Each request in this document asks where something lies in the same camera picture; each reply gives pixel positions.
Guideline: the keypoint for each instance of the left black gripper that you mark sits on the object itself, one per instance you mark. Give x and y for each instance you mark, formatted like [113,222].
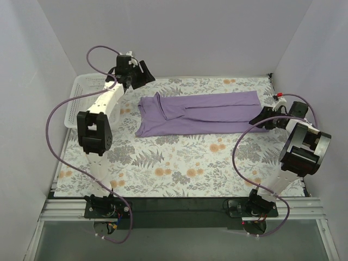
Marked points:
[138,79]

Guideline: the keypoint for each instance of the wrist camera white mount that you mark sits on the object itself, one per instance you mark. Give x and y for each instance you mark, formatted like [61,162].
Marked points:
[279,101]
[133,60]

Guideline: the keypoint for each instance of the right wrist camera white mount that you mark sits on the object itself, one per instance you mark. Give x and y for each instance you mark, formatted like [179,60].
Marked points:
[279,101]

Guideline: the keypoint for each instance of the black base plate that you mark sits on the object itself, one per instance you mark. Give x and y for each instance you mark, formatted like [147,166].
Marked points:
[173,212]

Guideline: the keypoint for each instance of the floral table cloth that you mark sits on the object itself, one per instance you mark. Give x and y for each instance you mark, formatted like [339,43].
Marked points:
[216,165]

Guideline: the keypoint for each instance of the purple t shirt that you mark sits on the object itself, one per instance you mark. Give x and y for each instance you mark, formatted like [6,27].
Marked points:
[226,113]

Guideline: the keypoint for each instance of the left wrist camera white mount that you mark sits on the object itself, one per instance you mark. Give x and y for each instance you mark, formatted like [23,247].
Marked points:
[133,60]

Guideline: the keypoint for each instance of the white plastic basket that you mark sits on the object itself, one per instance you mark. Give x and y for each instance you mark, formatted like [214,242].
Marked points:
[87,84]

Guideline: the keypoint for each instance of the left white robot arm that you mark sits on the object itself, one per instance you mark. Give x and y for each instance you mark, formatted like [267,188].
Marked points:
[94,130]

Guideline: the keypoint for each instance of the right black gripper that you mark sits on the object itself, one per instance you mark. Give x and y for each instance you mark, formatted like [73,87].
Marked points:
[269,118]

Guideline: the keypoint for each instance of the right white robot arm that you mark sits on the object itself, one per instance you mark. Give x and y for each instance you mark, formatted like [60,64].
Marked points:
[301,155]

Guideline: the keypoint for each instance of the aluminium frame rail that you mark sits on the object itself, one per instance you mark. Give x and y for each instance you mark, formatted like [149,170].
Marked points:
[300,232]

